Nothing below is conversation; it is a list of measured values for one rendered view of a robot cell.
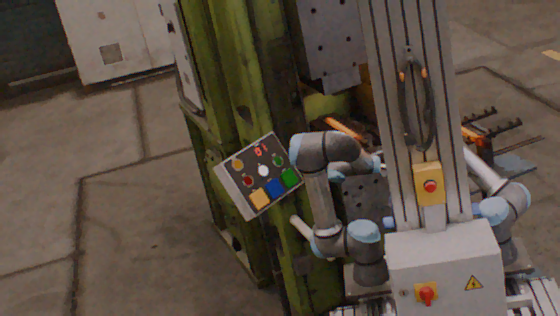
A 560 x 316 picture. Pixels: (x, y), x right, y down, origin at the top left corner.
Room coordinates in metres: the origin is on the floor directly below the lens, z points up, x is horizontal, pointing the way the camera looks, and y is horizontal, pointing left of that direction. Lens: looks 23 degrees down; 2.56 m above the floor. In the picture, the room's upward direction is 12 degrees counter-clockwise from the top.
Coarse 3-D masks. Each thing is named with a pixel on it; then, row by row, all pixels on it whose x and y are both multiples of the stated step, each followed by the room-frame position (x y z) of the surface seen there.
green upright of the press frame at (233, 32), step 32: (224, 0) 3.76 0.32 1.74; (256, 0) 3.49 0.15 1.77; (224, 32) 3.81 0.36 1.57; (224, 64) 3.81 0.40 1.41; (256, 64) 3.46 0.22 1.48; (288, 64) 3.52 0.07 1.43; (256, 96) 3.45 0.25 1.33; (288, 96) 3.51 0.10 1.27; (256, 128) 3.50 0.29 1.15; (288, 224) 3.46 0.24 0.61; (288, 256) 3.47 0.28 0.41; (288, 288) 3.61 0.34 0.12; (320, 288) 3.49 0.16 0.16
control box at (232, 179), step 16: (256, 144) 3.20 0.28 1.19; (272, 144) 3.24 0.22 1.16; (224, 160) 3.07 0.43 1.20; (240, 160) 3.11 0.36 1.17; (256, 160) 3.15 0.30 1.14; (272, 160) 3.19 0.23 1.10; (288, 160) 3.23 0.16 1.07; (224, 176) 3.05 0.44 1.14; (240, 176) 3.05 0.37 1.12; (256, 176) 3.09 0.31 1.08; (272, 176) 3.13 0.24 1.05; (240, 192) 3.00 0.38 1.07; (288, 192) 3.12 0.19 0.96; (240, 208) 3.01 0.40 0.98; (256, 208) 2.98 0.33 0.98
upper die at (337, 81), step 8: (336, 72) 3.45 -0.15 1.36; (344, 72) 3.46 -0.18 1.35; (352, 72) 3.48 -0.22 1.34; (304, 80) 3.64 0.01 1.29; (312, 80) 3.54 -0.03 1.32; (320, 80) 3.44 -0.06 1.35; (328, 80) 3.43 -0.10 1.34; (336, 80) 3.45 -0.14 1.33; (344, 80) 3.46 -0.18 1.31; (352, 80) 3.48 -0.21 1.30; (360, 80) 3.49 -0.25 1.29; (312, 88) 3.56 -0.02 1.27; (320, 88) 3.46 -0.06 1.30; (328, 88) 3.43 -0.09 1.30; (336, 88) 3.44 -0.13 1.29; (344, 88) 3.46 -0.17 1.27
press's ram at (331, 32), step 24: (288, 0) 3.49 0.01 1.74; (312, 0) 3.43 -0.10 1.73; (336, 0) 3.47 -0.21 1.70; (288, 24) 3.55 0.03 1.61; (312, 24) 3.42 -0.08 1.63; (336, 24) 3.47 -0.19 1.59; (312, 48) 3.42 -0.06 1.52; (336, 48) 3.46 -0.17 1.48; (360, 48) 3.50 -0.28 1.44; (312, 72) 3.41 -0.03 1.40
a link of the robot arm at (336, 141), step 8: (328, 136) 2.51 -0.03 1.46; (336, 136) 2.51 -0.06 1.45; (344, 136) 2.53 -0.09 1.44; (352, 136) 2.57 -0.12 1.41; (328, 144) 2.49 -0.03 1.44; (336, 144) 2.49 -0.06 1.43; (344, 144) 2.50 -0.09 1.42; (352, 144) 2.52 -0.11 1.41; (328, 152) 2.48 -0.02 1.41; (336, 152) 2.48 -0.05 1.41; (344, 152) 2.49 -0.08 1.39; (352, 152) 2.51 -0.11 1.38; (360, 152) 2.56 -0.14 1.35; (336, 160) 2.49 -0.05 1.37; (344, 160) 2.51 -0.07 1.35; (352, 160) 2.54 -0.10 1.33; (360, 160) 2.62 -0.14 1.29; (368, 160) 2.71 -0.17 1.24; (376, 160) 2.79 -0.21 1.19; (352, 168) 2.80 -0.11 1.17; (360, 168) 2.70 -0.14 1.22; (368, 168) 2.74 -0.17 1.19; (376, 168) 2.77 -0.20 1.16
